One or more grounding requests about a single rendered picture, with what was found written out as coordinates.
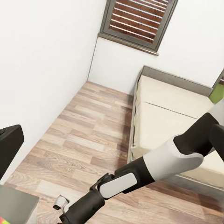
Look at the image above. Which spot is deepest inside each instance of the fixed window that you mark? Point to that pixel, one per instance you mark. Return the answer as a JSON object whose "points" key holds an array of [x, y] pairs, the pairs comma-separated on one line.
{"points": [[140, 24]]}

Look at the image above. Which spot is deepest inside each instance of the bed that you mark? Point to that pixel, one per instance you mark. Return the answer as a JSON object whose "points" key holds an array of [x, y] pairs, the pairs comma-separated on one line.
{"points": [[166, 105]]}

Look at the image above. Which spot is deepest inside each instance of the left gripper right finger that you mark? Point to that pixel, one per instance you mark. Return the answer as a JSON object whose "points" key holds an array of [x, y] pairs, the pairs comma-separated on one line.
{"points": [[217, 139]]}

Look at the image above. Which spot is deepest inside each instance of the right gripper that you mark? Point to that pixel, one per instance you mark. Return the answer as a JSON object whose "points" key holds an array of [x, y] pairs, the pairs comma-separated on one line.
{"points": [[79, 213]]}

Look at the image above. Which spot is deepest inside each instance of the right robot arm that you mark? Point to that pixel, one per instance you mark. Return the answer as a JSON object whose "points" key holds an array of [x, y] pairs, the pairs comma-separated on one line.
{"points": [[180, 153]]}

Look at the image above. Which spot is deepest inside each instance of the desk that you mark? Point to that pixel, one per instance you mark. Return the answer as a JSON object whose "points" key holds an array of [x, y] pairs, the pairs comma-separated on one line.
{"points": [[17, 207]]}

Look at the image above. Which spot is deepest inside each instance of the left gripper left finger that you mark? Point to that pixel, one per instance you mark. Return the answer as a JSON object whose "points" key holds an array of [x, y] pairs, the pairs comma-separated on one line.
{"points": [[11, 140]]}

